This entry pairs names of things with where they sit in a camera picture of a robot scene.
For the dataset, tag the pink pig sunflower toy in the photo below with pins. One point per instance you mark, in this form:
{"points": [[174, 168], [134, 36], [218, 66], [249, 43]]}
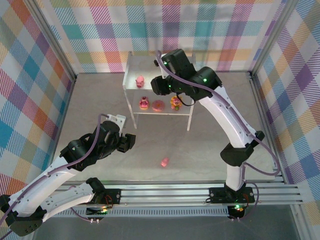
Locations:
{"points": [[176, 103]]}

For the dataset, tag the pink donut toy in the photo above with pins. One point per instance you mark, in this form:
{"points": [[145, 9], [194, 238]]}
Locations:
{"points": [[158, 105]]}

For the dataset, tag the pink bear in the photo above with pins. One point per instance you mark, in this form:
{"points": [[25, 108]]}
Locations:
{"points": [[144, 103]]}

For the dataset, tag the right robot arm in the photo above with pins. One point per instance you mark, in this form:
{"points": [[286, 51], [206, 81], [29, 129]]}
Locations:
{"points": [[225, 117]]}

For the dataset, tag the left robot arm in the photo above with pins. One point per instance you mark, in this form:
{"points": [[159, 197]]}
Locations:
{"points": [[37, 182]]}

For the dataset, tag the white two-tier shelf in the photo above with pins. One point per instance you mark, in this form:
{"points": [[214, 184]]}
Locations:
{"points": [[132, 72]]}

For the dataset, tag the electronics board with lights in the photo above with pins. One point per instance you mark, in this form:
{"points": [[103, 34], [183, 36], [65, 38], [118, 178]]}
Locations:
{"points": [[237, 208], [96, 211]]}

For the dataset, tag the checkered backdrop cloth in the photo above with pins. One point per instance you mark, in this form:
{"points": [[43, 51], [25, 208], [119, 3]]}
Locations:
{"points": [[300, 100], [25, 100], [100, 30]]}

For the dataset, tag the aluminium frame rail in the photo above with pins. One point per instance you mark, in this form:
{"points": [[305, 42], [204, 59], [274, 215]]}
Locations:
{"points": [[259, 100], [68, 105]]}

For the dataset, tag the wide aluminium base rail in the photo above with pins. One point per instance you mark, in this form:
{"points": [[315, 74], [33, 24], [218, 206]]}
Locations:
{"points": [[162, 193]]}

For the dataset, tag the aluminium frame post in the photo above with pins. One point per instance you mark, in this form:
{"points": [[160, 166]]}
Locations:
{"points": [[50, 37], [272, 37]]}

